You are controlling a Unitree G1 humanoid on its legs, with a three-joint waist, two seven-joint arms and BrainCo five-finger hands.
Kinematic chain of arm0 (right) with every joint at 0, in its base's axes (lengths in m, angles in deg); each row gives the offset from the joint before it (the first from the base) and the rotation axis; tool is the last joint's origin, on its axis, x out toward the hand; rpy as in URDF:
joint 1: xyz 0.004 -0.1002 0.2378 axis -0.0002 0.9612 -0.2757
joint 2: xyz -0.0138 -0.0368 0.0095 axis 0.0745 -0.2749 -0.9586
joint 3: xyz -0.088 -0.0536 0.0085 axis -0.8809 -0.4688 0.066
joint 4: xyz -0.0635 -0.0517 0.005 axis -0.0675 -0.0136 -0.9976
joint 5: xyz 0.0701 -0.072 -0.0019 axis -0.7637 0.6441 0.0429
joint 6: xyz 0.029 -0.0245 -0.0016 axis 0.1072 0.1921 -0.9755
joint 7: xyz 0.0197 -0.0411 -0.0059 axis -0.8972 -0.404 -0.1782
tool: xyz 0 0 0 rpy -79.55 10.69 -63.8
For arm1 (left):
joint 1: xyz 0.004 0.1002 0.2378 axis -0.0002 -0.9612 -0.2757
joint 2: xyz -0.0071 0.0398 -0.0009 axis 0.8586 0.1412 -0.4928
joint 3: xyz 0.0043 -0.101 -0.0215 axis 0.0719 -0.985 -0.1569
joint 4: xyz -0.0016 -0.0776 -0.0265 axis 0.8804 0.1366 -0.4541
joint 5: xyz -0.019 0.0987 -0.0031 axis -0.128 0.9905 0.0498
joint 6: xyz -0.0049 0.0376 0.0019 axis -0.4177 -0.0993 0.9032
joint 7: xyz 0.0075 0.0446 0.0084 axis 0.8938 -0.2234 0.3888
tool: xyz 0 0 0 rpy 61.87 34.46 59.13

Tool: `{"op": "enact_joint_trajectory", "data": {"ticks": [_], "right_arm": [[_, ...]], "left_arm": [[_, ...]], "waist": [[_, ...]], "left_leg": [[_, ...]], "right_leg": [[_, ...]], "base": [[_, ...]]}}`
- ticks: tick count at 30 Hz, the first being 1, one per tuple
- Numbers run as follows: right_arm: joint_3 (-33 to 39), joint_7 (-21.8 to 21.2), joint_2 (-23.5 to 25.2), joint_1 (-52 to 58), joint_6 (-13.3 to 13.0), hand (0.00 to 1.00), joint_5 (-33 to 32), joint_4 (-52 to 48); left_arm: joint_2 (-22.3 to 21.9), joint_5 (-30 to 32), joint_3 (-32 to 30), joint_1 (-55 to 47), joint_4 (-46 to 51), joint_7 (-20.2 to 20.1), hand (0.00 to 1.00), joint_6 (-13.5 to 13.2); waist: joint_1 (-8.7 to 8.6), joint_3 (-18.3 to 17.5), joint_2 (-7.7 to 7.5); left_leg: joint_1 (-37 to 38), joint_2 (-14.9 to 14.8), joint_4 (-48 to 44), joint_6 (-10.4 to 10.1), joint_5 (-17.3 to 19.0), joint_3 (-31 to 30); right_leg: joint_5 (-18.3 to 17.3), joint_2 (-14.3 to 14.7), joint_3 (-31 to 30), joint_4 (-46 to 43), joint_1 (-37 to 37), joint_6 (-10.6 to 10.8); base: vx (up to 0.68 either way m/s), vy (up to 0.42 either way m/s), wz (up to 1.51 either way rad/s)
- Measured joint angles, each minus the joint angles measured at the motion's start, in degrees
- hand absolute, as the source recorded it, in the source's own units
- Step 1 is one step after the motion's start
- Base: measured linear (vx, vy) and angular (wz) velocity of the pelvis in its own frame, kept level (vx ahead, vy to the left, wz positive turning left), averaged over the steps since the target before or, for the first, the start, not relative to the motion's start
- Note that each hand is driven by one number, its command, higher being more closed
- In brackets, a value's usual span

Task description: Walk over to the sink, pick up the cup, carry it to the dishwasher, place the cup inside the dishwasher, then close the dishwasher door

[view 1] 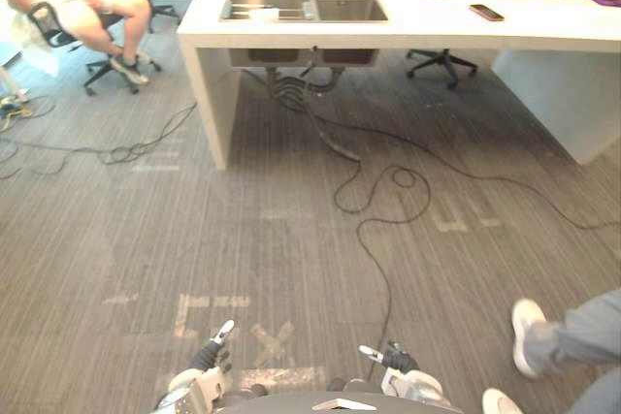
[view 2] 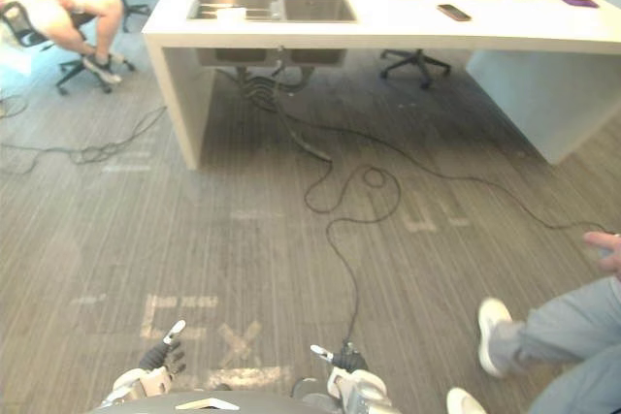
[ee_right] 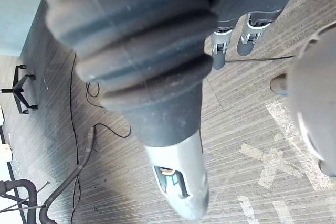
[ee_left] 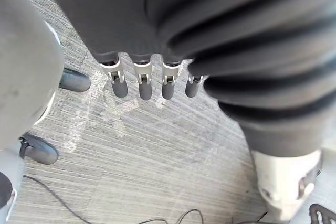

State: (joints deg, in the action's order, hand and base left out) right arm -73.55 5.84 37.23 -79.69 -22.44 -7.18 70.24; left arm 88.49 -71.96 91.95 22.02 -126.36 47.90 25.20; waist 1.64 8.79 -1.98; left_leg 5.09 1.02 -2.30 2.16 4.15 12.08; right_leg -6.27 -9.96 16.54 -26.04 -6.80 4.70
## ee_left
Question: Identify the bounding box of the black perforated plastic object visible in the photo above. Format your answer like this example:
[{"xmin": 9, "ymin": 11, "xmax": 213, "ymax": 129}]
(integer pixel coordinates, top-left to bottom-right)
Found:
[{"xmin": 309, "ymin": 203, "xmax": 336, "ymax": 224}]

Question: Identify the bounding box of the robot left leg silver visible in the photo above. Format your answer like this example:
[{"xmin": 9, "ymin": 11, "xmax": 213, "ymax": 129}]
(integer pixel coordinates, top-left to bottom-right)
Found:
[{"xmin": 0, "ymin": 0, "xmax": 66, "ymax": 156}]

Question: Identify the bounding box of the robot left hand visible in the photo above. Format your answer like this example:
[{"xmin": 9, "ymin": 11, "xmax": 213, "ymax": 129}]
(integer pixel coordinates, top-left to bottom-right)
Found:
[{"xmin": 36, "ymin": 0, "xmax": 336, "ymax": 221}]

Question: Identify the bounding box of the robot leg silver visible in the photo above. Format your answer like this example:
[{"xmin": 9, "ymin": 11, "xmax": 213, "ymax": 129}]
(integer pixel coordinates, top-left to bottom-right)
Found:
[
  {"xmin": 0, "ymin": 150, "xmax": 26, "ymax": 224},
  {"xmin": 0, "ymin": 0, "xmax": 66, "ymax": 156}
]

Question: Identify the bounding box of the black floor cable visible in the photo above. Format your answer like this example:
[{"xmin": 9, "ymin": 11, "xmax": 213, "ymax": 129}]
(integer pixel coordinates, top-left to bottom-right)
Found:
[
  {"xmin": 175, "ymin": 208, "xmax": 205, "ymax": 224},
  {"xmin": 23, "ymin": 174, "xmax": 92, "ymax": 224}
]

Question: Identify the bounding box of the robot right leg silver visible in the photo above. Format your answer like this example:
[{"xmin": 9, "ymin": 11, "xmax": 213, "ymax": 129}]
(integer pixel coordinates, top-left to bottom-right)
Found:
[{"xmin": 0, "ymin": 150, "xmax": 26, "ymax": 224}]

